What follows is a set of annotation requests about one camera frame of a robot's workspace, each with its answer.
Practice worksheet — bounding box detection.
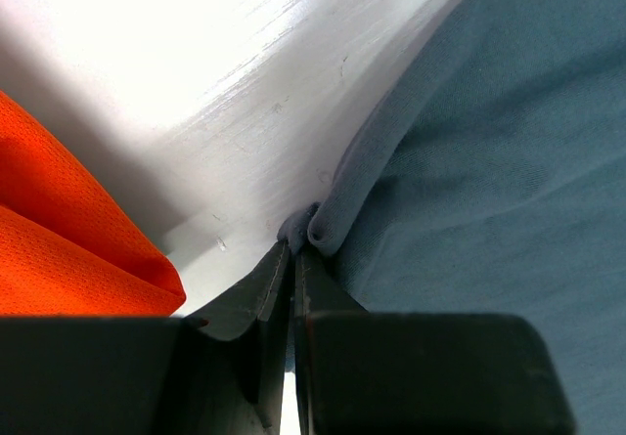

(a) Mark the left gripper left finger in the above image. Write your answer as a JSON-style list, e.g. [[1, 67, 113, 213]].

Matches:
[[1, 242, 290, 434]]

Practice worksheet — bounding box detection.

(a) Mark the orange folded t shirt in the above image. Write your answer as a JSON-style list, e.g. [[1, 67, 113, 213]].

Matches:
[[1, 94, 186, 316]]

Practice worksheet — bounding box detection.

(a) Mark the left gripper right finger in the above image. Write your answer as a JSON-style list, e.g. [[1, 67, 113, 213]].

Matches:
[[293, 247, 576, 434]]

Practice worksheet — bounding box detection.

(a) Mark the blue t shirt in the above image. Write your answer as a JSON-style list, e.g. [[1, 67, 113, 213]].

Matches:
[[279, 0, 625, 434]]

